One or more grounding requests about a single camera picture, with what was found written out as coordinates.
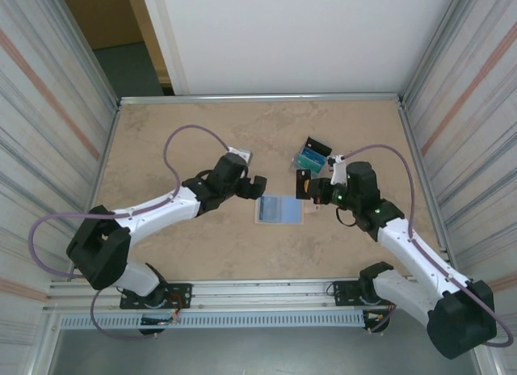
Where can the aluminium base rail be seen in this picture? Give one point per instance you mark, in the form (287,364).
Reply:
(262,296)

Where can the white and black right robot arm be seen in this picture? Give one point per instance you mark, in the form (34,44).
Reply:
(420,254)

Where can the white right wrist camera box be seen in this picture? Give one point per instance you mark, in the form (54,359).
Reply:
(338,171)

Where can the beige card holder wallet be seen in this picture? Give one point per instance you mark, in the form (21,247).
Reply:
(288,209)

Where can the black credit card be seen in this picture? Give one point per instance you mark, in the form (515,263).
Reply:
(319,145)

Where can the brown wooden door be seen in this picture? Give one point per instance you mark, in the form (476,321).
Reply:
(101,15)

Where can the teal credit card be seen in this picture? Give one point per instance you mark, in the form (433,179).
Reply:
(305,163)

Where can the aluminium table end rail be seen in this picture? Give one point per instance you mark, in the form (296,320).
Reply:
(262,98)

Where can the aluminium table side rail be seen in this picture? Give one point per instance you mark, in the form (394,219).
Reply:
(408,126)

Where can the clear acrylic card stand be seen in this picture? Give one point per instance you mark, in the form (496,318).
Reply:
(294,167)

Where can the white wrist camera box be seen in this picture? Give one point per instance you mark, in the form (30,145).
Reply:
(338,171)
(242,152)

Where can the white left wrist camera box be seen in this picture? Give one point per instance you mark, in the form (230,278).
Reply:
(242,152)

